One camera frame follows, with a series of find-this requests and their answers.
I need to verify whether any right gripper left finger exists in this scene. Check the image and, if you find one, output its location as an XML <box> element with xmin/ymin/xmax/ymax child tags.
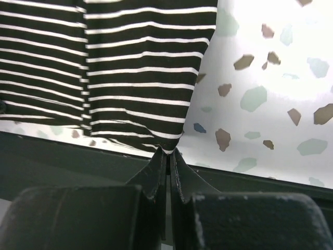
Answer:
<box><xmin>125</xmin><ymin>148</ymin><xmax>167</xmax><ymax>240</ymax></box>

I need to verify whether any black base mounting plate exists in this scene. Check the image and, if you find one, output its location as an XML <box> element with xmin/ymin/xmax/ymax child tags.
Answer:
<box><xmin>1</xmin><ymin>132</ymin><xmax>332</xmax><ymax>210</ymax></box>

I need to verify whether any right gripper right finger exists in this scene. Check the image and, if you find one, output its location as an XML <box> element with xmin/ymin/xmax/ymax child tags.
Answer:
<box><xmin>170</xmin><ymin>148</ymin><xmax>220</xmax><ymax>203</ymax></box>

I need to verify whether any striped black white tank top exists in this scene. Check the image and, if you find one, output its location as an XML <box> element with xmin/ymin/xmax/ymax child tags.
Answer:
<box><xmin>1</xmin><ymin>1</ymin><xmax>218</xmax><ymax>154</ymax></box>

